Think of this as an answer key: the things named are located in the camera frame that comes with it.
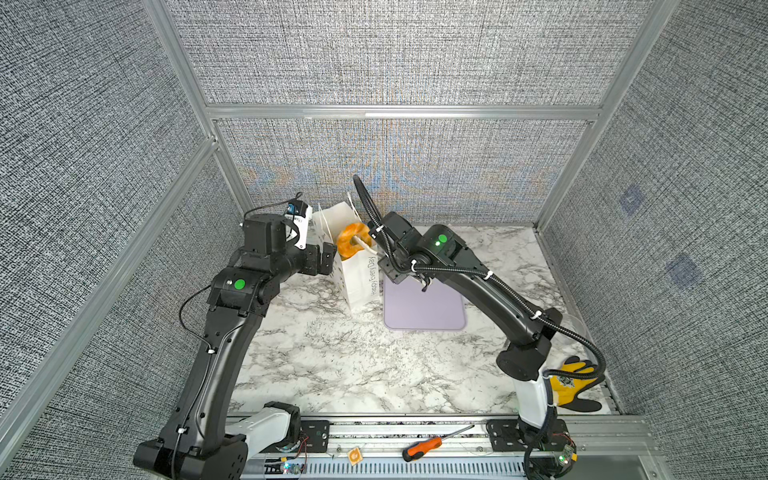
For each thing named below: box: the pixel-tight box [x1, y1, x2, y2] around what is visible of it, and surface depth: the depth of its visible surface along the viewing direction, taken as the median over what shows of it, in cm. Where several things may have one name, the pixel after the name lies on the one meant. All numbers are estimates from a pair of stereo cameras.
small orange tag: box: [348, 447, 363, 466], surface depth 72 cm
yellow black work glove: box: [549, 355, 602, 412], surface depth 80 cm
